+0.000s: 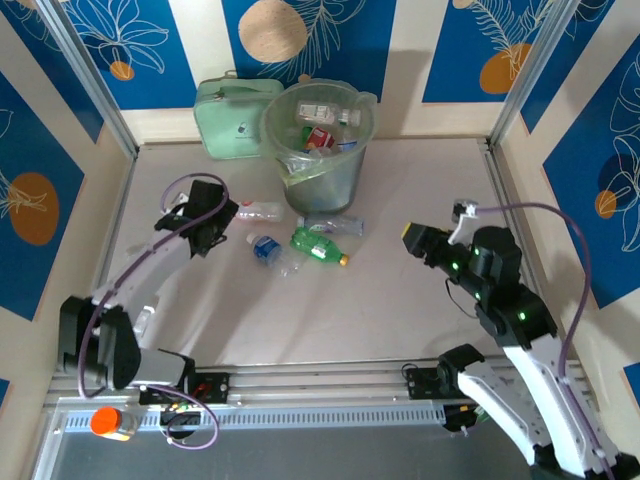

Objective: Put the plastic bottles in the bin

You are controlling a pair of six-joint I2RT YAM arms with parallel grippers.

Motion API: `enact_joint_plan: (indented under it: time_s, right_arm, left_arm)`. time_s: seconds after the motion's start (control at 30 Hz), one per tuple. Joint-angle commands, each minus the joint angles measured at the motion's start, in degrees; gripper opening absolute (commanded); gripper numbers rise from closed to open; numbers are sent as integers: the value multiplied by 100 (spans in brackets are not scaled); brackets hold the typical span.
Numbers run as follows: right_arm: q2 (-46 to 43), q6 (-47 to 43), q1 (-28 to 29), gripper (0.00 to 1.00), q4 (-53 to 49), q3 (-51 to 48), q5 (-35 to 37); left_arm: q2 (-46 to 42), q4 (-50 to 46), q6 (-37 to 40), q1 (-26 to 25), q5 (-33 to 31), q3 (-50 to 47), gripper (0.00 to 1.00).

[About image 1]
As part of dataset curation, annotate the red cap white bottle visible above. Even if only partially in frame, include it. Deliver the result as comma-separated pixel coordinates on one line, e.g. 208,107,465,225
234,200,286,222

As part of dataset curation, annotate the clear bottle with purple label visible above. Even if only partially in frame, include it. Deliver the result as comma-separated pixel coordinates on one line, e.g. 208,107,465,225
297,214,365,237

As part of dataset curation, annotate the green bottle with yellow cap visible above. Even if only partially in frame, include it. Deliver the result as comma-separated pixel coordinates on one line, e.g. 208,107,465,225
290,225,350,266

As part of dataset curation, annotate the clear bottle with green cap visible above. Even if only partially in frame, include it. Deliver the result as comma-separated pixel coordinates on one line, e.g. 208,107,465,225
297,99,362,127

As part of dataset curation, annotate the yellow-green plastic bin liner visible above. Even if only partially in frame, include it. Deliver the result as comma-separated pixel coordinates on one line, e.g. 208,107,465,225
258,79,379,186

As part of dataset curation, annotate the grey mesh waste bin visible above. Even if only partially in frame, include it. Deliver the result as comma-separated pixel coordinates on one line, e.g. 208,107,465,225
260,83,376,215

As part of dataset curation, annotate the mint green zip bag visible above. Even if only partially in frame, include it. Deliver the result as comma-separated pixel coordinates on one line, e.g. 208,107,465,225
193,69,284,162

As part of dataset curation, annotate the jar with orange lid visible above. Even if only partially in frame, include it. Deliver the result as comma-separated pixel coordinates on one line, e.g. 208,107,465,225
89,405,140,444

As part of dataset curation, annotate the aluminium table side rail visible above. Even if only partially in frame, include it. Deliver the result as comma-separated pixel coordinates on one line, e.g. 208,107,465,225
482,139,599,401
52,154,140,374

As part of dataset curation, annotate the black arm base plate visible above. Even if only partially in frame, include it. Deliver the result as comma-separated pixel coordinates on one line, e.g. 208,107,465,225
403,367,454,401
182,372,232,404

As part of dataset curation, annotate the aluminium frame post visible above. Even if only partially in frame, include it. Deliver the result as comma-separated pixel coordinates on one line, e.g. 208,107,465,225
488,0,586,149
37,0,141,160

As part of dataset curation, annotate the grey slotted cable duct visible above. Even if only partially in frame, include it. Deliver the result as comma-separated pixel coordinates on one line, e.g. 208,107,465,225
59,403,447,430

